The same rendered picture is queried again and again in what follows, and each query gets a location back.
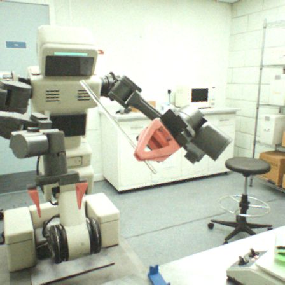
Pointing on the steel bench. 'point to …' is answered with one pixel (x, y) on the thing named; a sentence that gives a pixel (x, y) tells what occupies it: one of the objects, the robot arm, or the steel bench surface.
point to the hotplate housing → (252, 276)
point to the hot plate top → (265, 263)
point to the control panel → (248, 259)
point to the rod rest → (156, 276)
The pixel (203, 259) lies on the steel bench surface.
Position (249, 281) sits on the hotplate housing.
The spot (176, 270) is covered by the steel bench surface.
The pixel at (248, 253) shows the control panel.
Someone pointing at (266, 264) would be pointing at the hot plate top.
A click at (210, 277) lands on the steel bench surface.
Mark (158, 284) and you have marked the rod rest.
